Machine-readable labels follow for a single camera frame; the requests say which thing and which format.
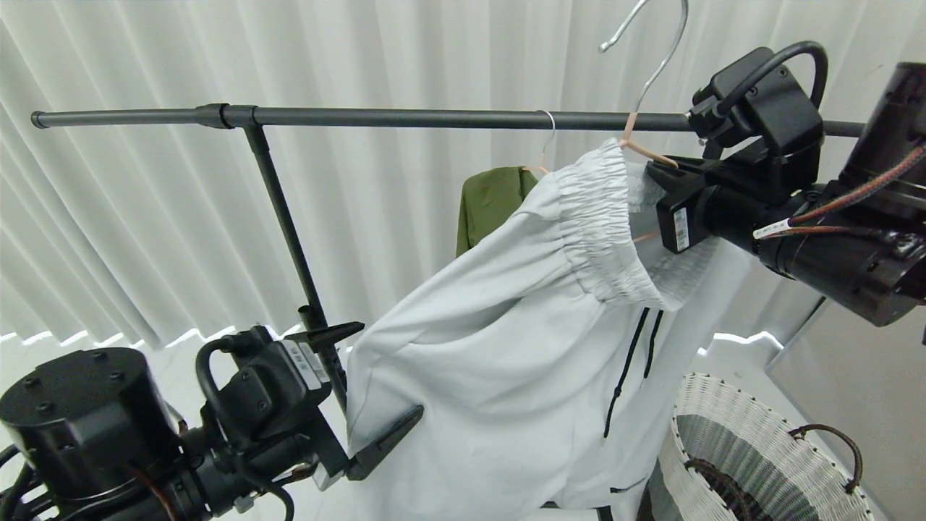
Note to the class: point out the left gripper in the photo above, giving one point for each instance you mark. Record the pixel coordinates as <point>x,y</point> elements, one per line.
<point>325,449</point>

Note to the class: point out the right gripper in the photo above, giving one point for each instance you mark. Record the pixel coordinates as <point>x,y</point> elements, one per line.
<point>698,217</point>

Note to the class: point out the pink clothes hanger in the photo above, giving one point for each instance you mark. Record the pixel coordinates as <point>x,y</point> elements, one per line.
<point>630,130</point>
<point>553,126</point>

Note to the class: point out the pale grey garment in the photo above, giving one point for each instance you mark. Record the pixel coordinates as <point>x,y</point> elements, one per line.
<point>506,362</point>

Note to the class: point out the green shirt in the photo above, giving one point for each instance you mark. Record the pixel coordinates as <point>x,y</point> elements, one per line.
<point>492,202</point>

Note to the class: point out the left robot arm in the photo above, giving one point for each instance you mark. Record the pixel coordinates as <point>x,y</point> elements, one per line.
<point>79,412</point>

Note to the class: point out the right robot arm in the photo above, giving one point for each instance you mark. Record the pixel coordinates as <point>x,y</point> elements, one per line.
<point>854,268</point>

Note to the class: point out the white laundry basket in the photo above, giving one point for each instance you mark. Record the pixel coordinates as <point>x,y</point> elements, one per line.
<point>767,449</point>

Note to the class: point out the black clothes rack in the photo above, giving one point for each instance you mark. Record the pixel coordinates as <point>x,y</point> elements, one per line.
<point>398,116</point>

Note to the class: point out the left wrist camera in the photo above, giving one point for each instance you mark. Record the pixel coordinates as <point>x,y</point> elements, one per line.
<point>268,391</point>

